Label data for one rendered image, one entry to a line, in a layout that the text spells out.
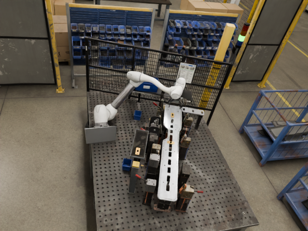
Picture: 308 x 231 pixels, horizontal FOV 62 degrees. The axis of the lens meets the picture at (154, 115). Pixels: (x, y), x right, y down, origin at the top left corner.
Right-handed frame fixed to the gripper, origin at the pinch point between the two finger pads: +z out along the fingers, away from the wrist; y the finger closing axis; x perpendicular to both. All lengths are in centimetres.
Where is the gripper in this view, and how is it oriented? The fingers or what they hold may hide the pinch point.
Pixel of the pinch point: (174, 107)
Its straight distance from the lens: 312.2
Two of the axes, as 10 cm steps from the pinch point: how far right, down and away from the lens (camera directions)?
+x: 0.9, -6.5, 7.5
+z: -1.4, 7.4, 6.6
